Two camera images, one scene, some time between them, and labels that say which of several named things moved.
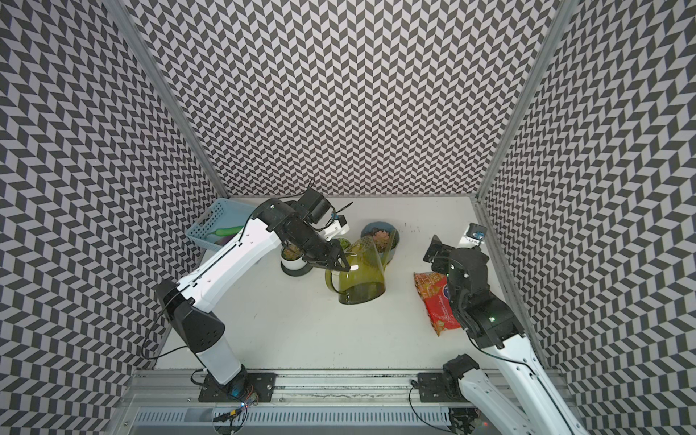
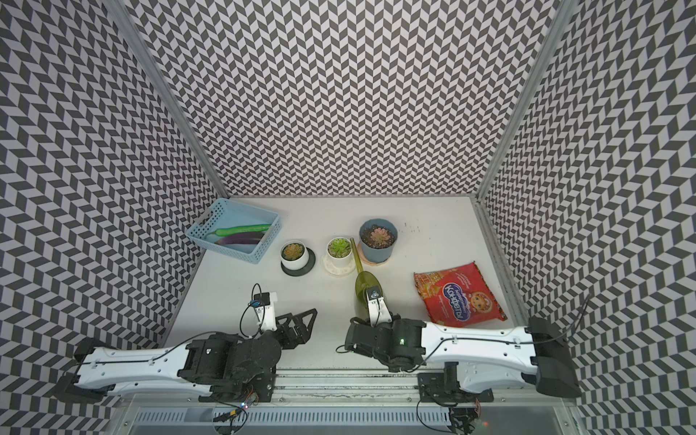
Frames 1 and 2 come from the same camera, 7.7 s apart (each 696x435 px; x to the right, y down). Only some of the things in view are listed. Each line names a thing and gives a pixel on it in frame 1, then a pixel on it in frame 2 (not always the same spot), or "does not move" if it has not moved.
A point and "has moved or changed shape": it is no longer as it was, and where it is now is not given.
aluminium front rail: (305, 403) does not move
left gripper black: (330, 256) → (303, 334)
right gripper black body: (459, 297) → (391, 324)
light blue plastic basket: (220, 214) does not move
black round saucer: (297, 273) does not move
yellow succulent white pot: (292, 257) does not move
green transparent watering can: (365, 279) has moved or changed shape
